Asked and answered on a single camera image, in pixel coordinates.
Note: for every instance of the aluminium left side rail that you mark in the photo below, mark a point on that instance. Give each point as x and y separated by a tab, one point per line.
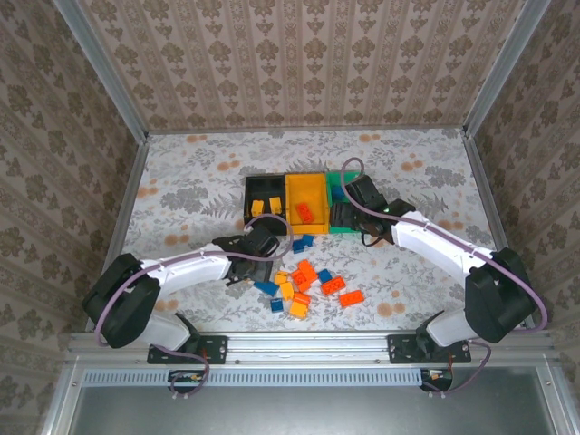
127	204

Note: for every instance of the yellow plastic bin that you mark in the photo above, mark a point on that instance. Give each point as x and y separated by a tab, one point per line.
308	190

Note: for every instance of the aluminium right side rail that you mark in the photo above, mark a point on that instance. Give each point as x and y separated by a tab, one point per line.
490	204

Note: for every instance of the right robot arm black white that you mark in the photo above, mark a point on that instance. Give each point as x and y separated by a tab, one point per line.
435	244

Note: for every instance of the yellow lego brick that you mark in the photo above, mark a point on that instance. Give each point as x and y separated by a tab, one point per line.
298	310
287	291
281	277
275	204
257	207

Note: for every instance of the green plastic bin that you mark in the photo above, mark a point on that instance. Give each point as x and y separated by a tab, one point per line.
335	178

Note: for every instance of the aluminium left frame post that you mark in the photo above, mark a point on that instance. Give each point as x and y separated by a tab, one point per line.
102	72

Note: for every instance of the aluminium back rail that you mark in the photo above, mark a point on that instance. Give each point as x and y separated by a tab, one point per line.
308	130

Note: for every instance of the long blue lego brick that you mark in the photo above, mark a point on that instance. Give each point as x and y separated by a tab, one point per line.
266	287

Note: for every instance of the orange lego brick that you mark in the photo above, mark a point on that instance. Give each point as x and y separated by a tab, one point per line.
351	298
299	281
305	212
302	298
308	269
333	286

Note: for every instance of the aluminium front frame rail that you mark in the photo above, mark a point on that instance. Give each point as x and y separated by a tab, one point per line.
308	346

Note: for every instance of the grey metal panel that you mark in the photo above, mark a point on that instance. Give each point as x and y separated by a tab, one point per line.
308	412

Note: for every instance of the aluminium frame post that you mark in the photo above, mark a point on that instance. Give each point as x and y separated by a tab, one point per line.
507	68
102	72

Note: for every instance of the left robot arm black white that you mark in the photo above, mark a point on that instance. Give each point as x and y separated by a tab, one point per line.
190	268

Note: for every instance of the black plastic bin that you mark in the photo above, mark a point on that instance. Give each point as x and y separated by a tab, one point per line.
267	186

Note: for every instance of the aluminium right frame post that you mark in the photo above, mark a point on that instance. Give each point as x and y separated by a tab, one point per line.
507	68

